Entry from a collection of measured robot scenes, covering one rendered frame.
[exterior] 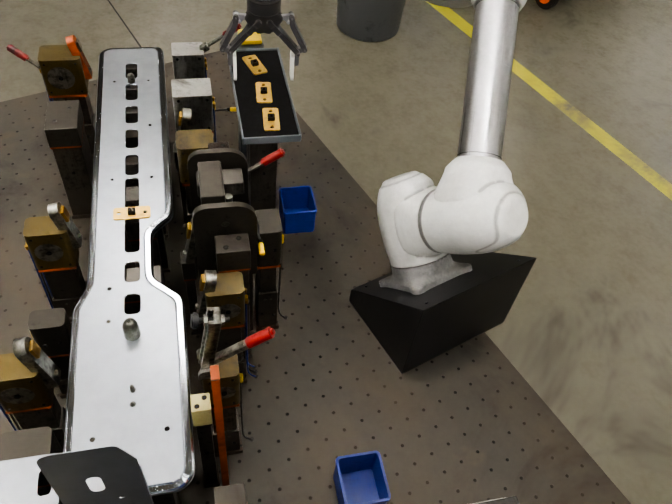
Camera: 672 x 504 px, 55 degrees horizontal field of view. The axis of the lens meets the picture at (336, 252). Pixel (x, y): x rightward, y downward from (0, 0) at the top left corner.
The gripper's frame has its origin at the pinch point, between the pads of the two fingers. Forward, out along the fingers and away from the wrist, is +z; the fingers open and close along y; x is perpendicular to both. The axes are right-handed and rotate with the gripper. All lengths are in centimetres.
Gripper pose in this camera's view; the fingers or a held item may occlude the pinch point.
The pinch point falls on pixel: (263, 73)
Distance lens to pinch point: 161.3
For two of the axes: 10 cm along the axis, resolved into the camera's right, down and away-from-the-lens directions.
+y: -9.9, 0.4, -1.5
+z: -0.9, 6.5, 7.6
